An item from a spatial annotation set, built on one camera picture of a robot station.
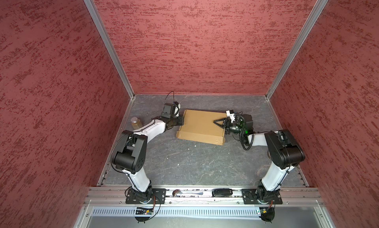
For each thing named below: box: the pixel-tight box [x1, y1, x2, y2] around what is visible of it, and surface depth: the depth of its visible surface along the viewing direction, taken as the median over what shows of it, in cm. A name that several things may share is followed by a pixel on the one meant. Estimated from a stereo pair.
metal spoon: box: [172, 189, 204, 197], surface depth 77 cm
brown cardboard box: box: [176, 109, 228, 146], surface depth 90 cm
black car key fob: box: [211, 188, 234, 197], surface depth 75 cm
